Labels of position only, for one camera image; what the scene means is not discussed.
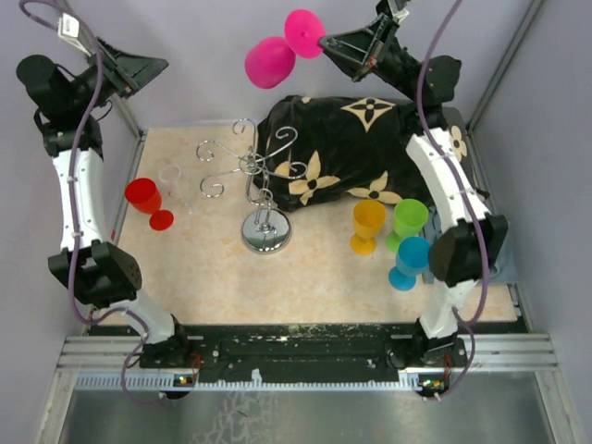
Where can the orange wine glass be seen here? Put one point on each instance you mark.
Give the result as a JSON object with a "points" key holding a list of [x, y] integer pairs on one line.
{"points": [[368, 218]]}

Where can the black floral pillow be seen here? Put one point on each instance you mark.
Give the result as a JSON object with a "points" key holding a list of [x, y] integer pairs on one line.
{"points": [[322, 149]]}

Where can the pink wine glass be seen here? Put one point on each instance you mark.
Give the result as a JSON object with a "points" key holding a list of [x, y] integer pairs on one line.
{"points": [[272, 60]]}

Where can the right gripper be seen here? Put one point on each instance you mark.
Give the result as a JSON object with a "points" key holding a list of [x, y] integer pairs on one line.
{"points": [[369, 45]]}

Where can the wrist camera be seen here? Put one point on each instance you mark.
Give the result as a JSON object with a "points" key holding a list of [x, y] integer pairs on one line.
{"points": [[395, 9], [68, 31]]}

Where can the blue wine glass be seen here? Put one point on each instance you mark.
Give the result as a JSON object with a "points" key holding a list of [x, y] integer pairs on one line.
{"points": [[411, 261]]}

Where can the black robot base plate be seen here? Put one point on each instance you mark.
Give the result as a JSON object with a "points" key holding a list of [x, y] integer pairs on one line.
{"points": [[304, 353]]}

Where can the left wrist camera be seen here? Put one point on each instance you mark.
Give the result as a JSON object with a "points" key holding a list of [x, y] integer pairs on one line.
{"points": [[68, 31]]}

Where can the green wine glass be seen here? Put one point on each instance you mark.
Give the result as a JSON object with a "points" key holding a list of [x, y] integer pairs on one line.
{"points": [[409, 217]]}

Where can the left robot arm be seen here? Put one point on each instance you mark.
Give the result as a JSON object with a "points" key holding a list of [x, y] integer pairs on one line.
{"points": [[93, 269]]}

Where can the clear wine glass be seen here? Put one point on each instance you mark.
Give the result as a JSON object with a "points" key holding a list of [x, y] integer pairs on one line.
{"points": [[171, 177]]}

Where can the red wine glass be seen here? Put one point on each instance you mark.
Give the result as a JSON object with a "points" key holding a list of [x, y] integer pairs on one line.
{"points": [[144, 196]]}

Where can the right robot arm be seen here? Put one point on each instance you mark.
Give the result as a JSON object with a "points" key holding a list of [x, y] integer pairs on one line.
{"points": [[471, 236]]}

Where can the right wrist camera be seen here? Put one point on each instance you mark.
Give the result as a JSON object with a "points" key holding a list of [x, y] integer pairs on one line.
{"points": [[395, 9]]}

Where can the chrome wine glass rack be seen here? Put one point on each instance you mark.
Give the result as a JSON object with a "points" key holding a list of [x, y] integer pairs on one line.
{"points": [[266, 230]]}

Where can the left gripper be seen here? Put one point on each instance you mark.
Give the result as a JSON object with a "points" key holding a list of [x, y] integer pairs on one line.
{"points": [[129, 72]]}

